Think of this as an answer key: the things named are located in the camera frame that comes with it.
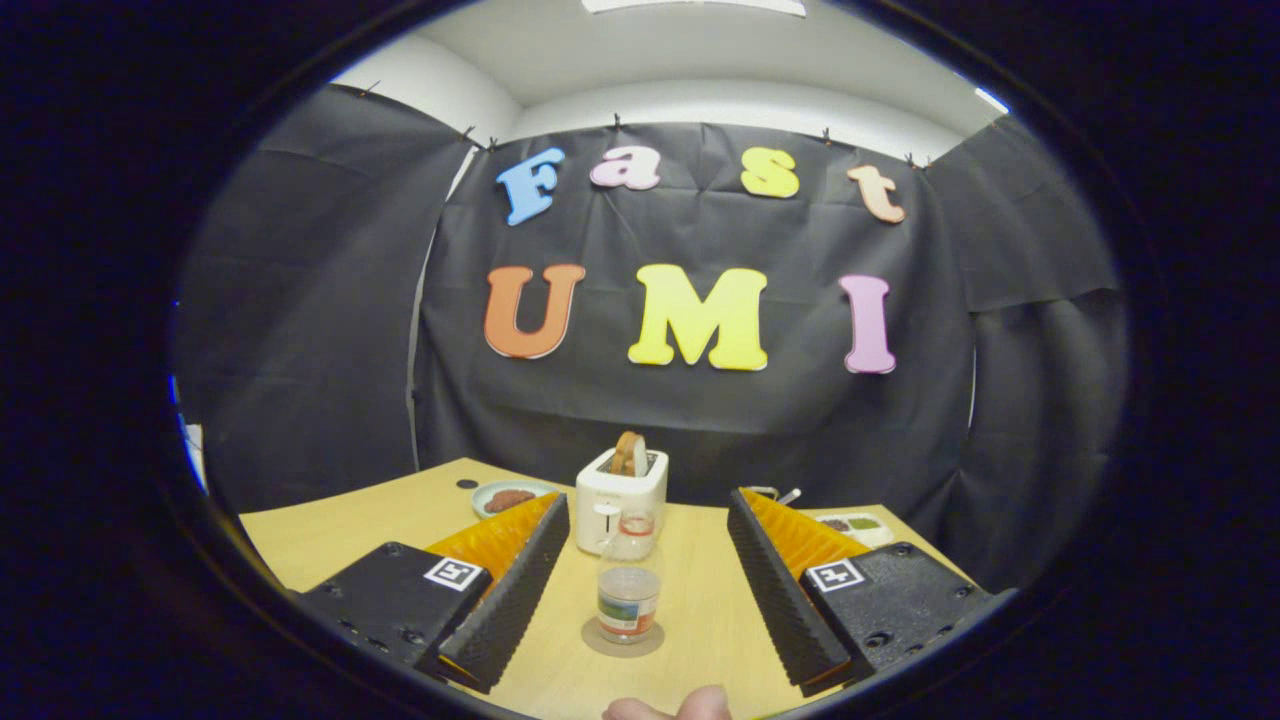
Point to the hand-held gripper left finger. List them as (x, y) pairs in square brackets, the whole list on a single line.
[(515, 590)]

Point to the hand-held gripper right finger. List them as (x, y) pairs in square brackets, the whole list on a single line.
[(785, 590)]

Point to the clear plastic juice bottle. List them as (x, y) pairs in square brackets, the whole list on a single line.
[(628, 600)]

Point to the round brown coaster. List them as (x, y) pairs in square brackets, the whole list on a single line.
[(625, 651)]

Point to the wooden table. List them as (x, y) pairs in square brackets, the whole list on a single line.
[(700, 600)]

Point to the brown meat pieces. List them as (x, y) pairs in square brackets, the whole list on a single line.
[(508, 499)]

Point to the pale green plate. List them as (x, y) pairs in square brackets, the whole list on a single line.
[(478, 498)]

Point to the white divided dish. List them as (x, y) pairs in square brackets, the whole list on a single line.
[(880, 538)]

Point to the white toaster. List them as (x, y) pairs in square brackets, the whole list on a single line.
[(600, 490)]

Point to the brown bread slice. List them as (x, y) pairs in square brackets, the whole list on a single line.
[(627, 455)]

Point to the small ceiling light panel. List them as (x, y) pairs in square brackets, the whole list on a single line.
[(992, 100)]

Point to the long ceiling light panel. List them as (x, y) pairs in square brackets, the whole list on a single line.
[(695, 6)]

